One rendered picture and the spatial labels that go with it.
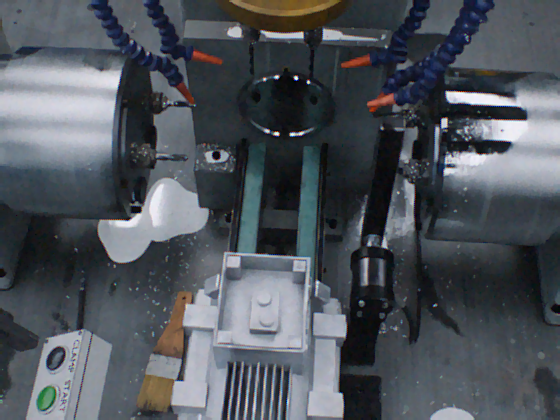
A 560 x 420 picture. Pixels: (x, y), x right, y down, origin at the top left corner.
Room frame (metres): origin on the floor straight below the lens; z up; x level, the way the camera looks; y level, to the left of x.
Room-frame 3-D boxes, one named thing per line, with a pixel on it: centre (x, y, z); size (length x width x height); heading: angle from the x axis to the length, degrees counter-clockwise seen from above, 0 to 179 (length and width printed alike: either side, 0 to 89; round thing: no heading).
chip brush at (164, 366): (0.51, 0.17, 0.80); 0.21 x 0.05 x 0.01; 168
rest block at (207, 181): (0.80, 0.10, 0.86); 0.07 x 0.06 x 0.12; 86
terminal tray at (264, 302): (0.42, 0.01, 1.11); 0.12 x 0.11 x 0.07; 176
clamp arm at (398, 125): (0.58, -0.13, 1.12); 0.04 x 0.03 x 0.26; 176
